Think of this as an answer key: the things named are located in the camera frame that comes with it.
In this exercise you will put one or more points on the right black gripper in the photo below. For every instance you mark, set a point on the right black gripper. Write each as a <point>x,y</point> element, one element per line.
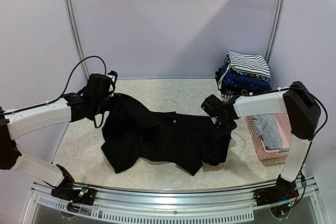
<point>219,130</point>

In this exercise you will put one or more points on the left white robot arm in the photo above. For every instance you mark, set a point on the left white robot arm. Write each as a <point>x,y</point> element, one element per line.
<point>69,107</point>

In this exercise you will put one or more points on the aluminium corner post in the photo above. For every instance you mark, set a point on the aluminium corner post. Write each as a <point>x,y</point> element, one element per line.
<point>274,30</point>
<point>74,29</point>

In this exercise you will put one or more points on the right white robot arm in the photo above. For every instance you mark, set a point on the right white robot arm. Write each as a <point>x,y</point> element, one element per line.
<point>295,101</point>

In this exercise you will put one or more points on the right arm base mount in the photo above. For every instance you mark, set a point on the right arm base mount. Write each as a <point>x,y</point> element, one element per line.
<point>282,191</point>

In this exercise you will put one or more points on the dark blue folded garment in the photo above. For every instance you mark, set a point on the dark blue folded garment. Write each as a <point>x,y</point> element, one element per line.
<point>233,79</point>

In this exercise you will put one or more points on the aluminium front rail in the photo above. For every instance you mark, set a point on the aluminium front rail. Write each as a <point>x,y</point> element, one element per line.
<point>225,205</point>

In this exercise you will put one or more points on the blue orange patterned shorts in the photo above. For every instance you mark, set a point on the blue orange patterned shorts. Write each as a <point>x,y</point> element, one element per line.
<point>256,76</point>

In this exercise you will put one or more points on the grey garment in basket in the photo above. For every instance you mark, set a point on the grey garment in basket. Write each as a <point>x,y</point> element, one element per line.
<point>267,129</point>

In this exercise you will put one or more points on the black white striped shirt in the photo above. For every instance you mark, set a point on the black white striped shirt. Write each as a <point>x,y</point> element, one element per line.
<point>252,64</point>

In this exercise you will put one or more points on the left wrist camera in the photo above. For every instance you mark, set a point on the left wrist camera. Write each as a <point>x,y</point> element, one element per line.
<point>113,75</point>

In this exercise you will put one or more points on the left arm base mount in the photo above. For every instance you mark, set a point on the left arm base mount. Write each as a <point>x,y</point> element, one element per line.
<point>67,190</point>

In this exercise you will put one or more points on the right aluminium corner post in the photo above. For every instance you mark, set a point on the right aluminium corner post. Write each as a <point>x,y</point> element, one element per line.
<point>274,30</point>

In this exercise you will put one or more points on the left aluminium corner post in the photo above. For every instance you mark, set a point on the left aluminium corner post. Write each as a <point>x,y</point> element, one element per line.
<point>74,29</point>

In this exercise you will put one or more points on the black printed folded garment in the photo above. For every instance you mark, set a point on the black printed folded garment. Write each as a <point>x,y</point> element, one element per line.
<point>227,91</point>

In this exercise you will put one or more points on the pink plastic laundry basket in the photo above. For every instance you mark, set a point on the pink plastic laundry basket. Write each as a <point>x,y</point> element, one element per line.
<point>277,156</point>

